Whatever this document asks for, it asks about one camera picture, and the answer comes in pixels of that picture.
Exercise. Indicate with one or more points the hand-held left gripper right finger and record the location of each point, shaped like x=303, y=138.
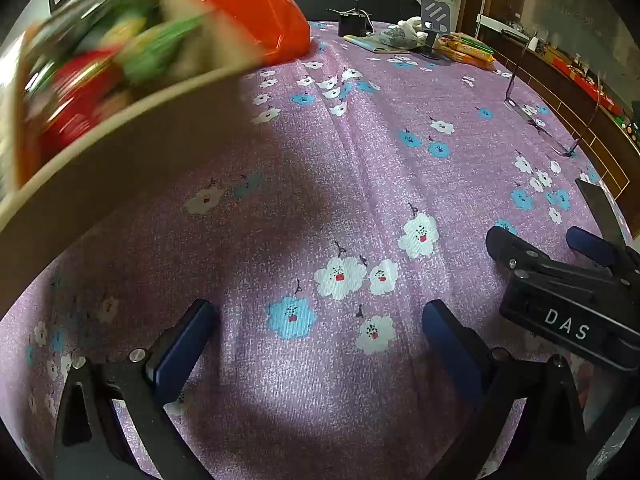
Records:
x=450, y=355

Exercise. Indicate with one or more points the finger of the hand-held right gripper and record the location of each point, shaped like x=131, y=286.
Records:
x=587, y=242
x=505, y=245

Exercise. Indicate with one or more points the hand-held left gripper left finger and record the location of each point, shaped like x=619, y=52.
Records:
x=185, y=350

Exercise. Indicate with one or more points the cardboard box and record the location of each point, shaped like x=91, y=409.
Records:
x=125, y=170

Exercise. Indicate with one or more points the pile of assorted snack packets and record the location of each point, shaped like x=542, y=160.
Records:
x=85, y=95

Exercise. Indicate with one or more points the wooden sideboard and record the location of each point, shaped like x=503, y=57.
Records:
x=600, y=155

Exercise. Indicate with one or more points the purple floral tablecloth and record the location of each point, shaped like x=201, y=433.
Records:
x=350, y=160

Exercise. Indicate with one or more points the orange packet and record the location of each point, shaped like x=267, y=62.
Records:
x=472, y=60

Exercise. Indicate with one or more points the yellow packet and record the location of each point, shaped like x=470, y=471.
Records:
x=467, y=43

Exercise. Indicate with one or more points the white plush toy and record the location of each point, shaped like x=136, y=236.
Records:
x=412, y=24

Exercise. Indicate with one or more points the grey phone stand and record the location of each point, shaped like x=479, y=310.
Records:
x=436, y=15

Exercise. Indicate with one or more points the blue book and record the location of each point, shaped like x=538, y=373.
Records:
x=370, y=43

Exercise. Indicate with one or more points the black sofa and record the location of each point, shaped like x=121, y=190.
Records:
x=390, y=5

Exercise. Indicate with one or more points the small black box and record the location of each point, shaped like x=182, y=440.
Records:
x=352, y=22

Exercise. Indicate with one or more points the red plastic bag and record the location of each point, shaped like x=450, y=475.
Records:
x=260, y=15

